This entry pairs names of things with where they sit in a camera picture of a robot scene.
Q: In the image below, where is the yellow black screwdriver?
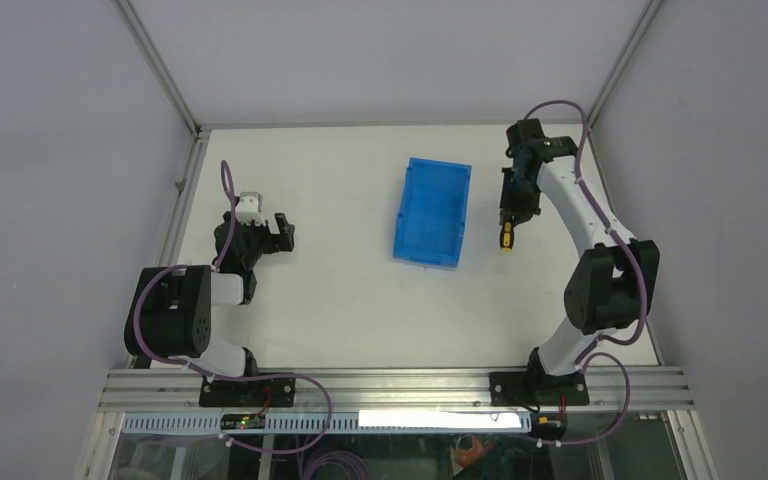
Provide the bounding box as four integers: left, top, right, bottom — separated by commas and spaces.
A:
499, 221, 515, 252

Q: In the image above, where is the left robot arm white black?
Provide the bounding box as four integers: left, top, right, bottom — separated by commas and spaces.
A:
123, 212, 296, 406

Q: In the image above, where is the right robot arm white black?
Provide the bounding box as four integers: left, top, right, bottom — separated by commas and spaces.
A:
499, 118, 660, 405

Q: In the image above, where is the blue plastic bin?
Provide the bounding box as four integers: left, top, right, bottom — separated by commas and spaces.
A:
393, 157, 472, 269

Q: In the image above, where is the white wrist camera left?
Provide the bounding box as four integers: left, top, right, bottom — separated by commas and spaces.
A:
234, 192, 267, 227

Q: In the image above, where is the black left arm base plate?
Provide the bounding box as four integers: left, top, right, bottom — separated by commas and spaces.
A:
198, 376, 296, 408

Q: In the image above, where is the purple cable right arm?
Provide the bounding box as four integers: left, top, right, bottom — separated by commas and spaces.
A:
523, 99, 650, 446

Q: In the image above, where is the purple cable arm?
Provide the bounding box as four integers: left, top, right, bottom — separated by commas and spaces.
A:
132, 159, 334, 456
523, 99, 650, 446

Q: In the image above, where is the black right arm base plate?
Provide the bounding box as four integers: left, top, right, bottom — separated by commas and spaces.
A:
488, 370, 590, 408

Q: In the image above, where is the aluminium frame rail front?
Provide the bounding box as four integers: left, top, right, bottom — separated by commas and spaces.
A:
98, 366, 695, 413

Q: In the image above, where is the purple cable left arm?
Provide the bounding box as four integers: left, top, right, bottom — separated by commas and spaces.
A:
132, 159, 334, 456

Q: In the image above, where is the white slotted cable duct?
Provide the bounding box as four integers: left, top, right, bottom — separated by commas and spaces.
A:
122, 409, 531, 436

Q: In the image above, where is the coiled purple cable below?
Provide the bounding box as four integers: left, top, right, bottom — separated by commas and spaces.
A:
299, 450, 372, 480

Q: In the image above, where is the aluminium frame post right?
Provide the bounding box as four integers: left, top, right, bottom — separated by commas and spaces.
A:
587, 0, 665, 129

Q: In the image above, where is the aluminium frame post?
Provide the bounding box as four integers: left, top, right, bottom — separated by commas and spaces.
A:
112, 0, 201, 138
587, 0, 665, 129

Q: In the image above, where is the aluminium frame post left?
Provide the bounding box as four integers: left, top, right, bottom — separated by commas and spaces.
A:
112, 0, 201, 138

